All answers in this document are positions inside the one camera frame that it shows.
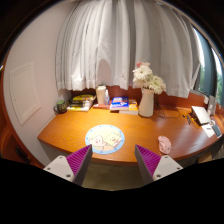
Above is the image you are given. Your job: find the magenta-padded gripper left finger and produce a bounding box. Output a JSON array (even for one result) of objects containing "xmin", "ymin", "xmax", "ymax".
[{"xmin": 43, "ymin": 144, "xmax": 93, "ymax": 187}]

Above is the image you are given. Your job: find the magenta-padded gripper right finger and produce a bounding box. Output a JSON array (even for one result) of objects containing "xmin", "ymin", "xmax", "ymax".
[{"xmin": 134, "ymin": 144, "xmax": 184, "ymax": 185}]

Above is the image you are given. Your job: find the pink computer mouse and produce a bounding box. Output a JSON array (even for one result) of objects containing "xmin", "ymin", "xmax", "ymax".
[{"xmin": 157, "ymin": 135, "xmax": 172, "ymax": 155}]

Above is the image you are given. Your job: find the round cartoon print mouse pad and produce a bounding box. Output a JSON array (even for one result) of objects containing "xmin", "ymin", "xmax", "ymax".
[{"xmin": 84, "ymin": 124, "xmax": 126, "ymax": 155}]

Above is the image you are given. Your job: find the cream book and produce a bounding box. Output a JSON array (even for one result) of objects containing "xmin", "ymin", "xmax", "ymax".
[{"xmin": 66, "ymin": 104, "xmax": 93, "ymax": 113}]

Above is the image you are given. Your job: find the orange book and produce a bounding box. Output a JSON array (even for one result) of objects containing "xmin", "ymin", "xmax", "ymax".
[{"xmin": 118, "ymin": 98, "xmax": 139, "ymax": 116}]

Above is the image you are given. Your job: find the green and black mug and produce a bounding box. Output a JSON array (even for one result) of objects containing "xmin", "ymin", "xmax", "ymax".
[{"xmin": 53, "ymin": 99, "xmax": 68, "ymax": 115}]

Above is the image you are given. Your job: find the white ceramic vase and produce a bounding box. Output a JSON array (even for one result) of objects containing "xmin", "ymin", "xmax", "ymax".
[{"xmin": 138, "ymin": 87, "xmax": 156, "ymax": 118}]

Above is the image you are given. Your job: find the red-brown book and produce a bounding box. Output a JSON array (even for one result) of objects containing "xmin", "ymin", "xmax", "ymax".
[{"xmin": 92, "ymin": 103, "xmax": 111, "ymax": 110}]

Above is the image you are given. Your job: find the yellow book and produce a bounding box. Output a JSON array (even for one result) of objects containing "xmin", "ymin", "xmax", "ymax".
[{"xmin": 71, "ymin": 94, "xmax": 97, "ymax": 102}]

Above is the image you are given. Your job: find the white paper sheet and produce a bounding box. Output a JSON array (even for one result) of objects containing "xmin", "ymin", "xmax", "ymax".
[{"xmin": 201, "ymin": 123, "xmax": 217, "ymax": 139}]

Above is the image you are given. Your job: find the clear spray bottle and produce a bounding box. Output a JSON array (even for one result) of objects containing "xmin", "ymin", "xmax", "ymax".
[{"xmin": 103, "ymin": 89, "xmax": 111, "ymax": 107}]

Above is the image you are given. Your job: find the beige tumbler cup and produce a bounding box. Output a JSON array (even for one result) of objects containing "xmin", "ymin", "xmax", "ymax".
[{"xmin": 95, "ymin": 85, "xmax": 108, "ymax": 106}]

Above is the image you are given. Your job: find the silver laptop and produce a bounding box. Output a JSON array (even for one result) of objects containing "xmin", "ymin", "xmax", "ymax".
[{"xmin": 190, "ymin": 105, "xmax": 212, "ymax": 126}]

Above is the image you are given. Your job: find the grey phone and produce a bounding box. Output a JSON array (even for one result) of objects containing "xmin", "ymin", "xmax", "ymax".
[{"xmin": 211, "ymin": 124, "xmax": 223, "ymax": 138}]

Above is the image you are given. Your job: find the white and pink flower bunch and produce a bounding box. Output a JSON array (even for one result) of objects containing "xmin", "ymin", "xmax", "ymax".
[{"xmin": 132, "ymin": 61, "xmax": 167, "ymax": 95}]

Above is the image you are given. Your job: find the dark framed window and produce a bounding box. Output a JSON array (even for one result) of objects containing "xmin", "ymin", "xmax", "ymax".
[{"xmin": 194, "ymin": 28, "xmax": 224, "ymax": 101}]

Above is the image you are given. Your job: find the white curtain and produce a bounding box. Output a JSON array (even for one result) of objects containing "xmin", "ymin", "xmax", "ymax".
[{"xmin": 55, "ymin": 0, "xmax": 201, "ymax": 99}]

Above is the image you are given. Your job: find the black cable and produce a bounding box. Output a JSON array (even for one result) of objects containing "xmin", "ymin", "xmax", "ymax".
[{"xmin": 153, "ymin": 99, "xmax": 183, "ymax": 120}]

